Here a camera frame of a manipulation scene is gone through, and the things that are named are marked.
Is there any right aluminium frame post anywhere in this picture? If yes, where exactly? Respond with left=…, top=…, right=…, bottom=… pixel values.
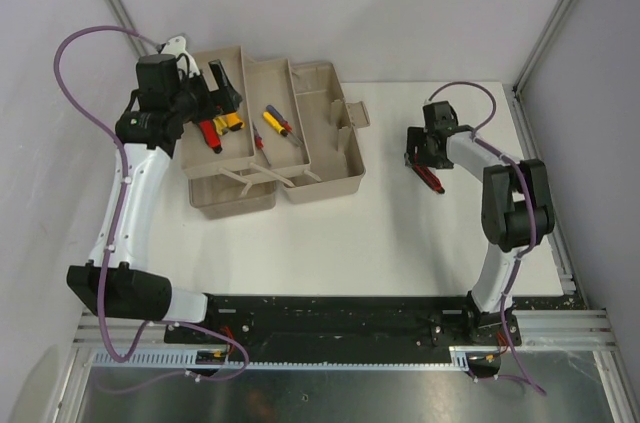
left=512, top=0, right=578, bottom=97

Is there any beige plastic tool box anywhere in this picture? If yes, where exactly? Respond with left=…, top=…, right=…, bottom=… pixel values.
left=180, top=46, right=370, bottom=219

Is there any white cable duct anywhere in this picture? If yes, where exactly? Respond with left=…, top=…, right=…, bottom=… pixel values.
left=91, top=347, right=486, bottom=372

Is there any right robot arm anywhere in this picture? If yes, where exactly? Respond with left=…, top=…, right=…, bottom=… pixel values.
left=405, top=101, right=555, bottom=344

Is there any yellow black box cutter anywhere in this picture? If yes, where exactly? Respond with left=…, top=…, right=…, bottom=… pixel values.
left=213, top=116, right=229, bottom=136

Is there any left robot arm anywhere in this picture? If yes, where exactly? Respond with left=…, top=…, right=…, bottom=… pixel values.
left=67, top=52, right=242, bottom=343

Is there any red folding knife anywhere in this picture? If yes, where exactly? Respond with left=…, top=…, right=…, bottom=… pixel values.
left=197, top=120, right=223, bottom=154

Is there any large blue red screwdriver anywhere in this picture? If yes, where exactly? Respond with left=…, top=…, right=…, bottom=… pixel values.
left=252, top=125, right=271, bottom=166

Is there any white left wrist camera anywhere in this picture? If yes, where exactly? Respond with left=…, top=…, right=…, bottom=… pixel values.
left=156, top=35, right=201, bottom=77

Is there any small blue red screwdriver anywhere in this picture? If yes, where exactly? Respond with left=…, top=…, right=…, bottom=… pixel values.
left=265, top=105, right=303, bottom=147

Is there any yellow utility knife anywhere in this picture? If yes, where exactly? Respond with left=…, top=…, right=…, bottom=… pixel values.
left=225, top=112, right=245, bottom=132

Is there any yellow handle screwdriver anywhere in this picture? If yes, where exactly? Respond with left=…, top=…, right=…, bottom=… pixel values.
left=262, top=111, right=289, bottom=138

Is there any red black utility knife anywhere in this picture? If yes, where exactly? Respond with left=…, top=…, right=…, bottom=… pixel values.
left=404, top=153, right=445, bottom=195

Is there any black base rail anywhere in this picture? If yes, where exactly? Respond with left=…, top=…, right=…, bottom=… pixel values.
left=164, top=292, right=524, bottom=379

